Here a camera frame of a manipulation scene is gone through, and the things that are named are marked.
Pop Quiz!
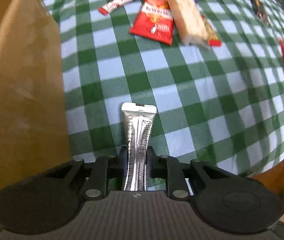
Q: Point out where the silver snack packet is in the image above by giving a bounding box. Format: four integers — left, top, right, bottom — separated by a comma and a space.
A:
121, 102, 157, 191

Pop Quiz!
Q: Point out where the yellow red snack bar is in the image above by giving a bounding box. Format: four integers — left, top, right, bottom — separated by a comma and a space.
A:
201, 15, 222, 47

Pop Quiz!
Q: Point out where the beige rice cracker packet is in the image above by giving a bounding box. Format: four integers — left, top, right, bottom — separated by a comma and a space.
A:
167, 0, 209, 47

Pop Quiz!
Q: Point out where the red chips packet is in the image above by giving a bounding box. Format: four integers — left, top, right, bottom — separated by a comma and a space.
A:
129, 0, 173, 46

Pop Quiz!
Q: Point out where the red white coffee stick sachet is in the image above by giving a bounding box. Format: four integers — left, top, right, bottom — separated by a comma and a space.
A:
98, 0, 134, 15

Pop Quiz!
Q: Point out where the green checkered cloth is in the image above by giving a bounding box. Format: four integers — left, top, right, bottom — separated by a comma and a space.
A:
43, 0, 284, 174

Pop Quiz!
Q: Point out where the dark brown snack packet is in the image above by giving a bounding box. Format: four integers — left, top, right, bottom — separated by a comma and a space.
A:
250, 0, 269, 25

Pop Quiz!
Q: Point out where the brown cardboard box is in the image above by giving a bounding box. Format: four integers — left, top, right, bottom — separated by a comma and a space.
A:
0, 0, 71, 189

